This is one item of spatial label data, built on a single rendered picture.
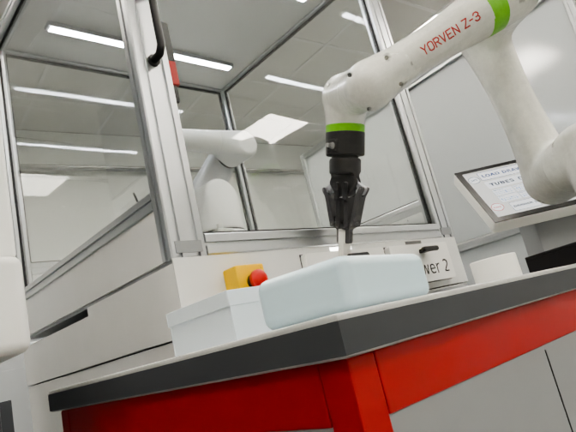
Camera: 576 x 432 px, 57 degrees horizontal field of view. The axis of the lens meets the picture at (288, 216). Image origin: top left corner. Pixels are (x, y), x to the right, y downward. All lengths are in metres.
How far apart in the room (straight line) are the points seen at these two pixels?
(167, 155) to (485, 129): 2.18
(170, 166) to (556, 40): 2.20
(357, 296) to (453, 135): 2.73
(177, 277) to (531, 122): 0.90
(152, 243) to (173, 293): 0.12
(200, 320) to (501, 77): 1.06
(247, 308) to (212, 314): 0.04
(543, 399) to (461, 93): 2.61
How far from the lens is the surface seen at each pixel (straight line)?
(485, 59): 1.45
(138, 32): 1.21
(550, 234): 2.02
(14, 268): 0.63
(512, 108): 1.41
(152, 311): 1.08
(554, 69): 2.87
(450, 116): 3.13
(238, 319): 0.53
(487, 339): 0.52
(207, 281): 1.03
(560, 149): 1.27
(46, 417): 1.73
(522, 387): 0.57
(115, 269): 1.22
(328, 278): 0.41
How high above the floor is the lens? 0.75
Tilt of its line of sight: 13 degrees up
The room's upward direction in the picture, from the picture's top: 13 degrees counter-clockwise
